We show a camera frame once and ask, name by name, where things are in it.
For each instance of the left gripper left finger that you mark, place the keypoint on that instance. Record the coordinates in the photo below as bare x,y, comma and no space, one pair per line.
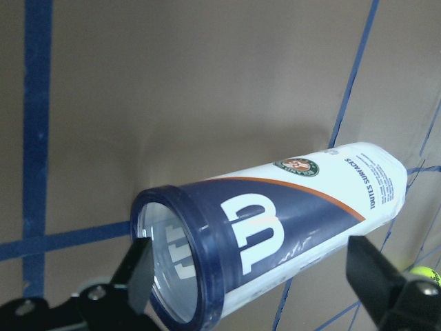
116,305

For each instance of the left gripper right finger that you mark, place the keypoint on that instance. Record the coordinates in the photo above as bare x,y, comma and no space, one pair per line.
394,300

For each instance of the white blue tennis ball can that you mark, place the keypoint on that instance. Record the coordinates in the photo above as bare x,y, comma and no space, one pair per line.
222,242

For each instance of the tennis ball between bases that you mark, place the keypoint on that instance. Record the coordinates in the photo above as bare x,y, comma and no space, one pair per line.
426,272

